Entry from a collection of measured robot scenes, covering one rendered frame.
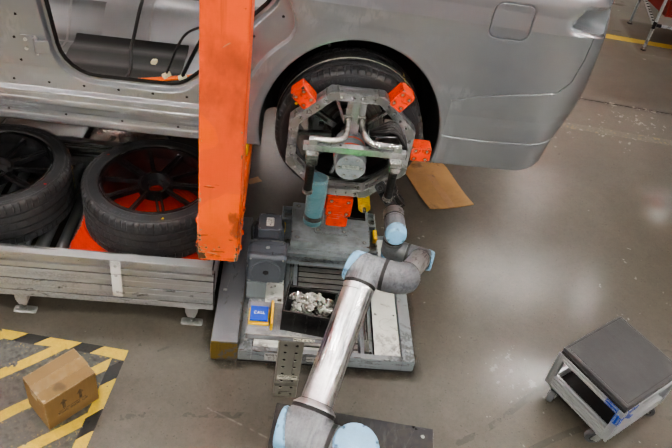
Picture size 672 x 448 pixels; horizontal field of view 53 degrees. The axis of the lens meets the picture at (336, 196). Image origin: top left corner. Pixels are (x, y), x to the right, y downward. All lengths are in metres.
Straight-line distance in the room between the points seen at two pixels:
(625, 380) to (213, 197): 1.84
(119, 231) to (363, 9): 1.40
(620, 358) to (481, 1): 1.61
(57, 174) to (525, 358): 2.36
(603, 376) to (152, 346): 1.95
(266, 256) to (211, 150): 0.73
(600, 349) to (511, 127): 1.03
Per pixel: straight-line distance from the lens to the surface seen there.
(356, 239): 3.42
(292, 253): 3.37
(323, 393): 2.28
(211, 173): 2.51
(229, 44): 2.22
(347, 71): 2.84
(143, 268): 3.03
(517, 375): 3.38
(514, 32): 2.86
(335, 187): 3.07
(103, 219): 3.10
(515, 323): 3.59
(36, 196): 3.22
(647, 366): 3.24
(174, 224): 3.01
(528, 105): 3.05
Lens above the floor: 2.52
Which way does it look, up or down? 39 degrees down
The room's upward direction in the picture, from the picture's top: 10 degrees clockwise
